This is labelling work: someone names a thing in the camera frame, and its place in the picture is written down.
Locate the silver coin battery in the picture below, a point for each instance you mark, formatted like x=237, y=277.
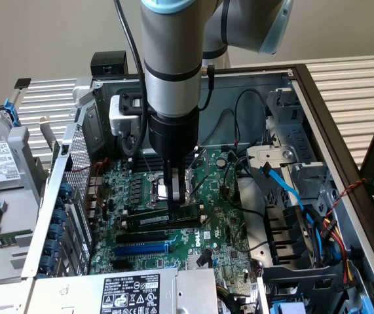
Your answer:
x=221, y=162

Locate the RAM slot black latches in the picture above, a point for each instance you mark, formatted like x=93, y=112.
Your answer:
x=156, y=169

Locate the short black expansion slot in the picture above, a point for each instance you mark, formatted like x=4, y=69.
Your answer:
x=120, y=265

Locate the grey parts rack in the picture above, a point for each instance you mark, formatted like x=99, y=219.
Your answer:
x=23, y=153

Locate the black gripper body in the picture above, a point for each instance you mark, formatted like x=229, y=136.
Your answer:
x=173, y=134

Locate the green motherboard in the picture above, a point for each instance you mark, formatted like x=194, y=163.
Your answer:
x=216, y=209

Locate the RAM slot white latches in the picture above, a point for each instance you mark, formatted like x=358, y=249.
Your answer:
x=125, y=213
x=124, y=224
x=156, y=165

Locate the long black expansion slot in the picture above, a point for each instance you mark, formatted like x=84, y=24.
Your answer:
x=141, y=237

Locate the black graphics card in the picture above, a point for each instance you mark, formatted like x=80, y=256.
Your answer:
x=47, y=134

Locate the black box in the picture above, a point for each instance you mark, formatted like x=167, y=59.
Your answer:
x=108, y=63

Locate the black plastic fan shroud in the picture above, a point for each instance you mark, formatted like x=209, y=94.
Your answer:
x=285, y=229

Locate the blue expansion slot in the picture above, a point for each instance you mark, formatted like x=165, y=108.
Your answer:
x=141, y=250

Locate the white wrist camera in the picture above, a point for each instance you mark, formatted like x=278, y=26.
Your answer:
x=118, y=114

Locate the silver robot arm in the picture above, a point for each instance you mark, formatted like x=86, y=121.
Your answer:
x=173, y=49

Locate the silver power supply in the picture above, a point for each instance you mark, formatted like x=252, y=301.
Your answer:
x=85, y=294

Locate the black table corner cap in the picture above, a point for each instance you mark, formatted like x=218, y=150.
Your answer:
x=23, y=83

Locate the blue disk carrier bracket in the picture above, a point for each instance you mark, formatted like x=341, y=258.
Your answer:
x=12, y=112

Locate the open PC case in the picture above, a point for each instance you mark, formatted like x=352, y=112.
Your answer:
x=226, y=85

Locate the silver locking lever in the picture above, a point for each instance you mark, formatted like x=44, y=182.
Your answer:
x=147, y=164
x=157, y=196

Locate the CPU socket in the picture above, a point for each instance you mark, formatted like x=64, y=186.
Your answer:
x=160, y=189

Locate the silver metal disk bay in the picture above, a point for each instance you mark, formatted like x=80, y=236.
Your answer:
x=304, y=176

